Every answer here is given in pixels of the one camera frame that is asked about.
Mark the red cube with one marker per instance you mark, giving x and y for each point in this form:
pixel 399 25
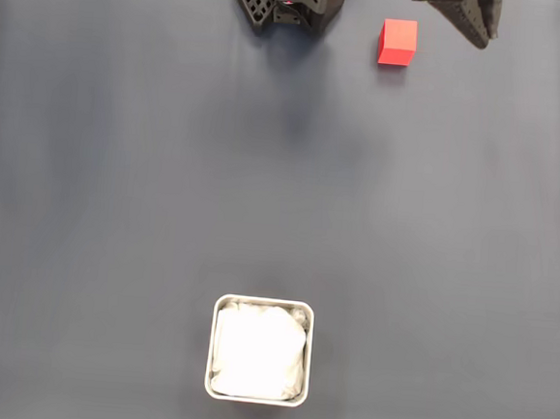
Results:
pixel 397 41

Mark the square metal box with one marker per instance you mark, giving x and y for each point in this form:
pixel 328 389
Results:
pixel 255 401

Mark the white cloth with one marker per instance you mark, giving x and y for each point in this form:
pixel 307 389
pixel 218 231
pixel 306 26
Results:
pixel 259 353

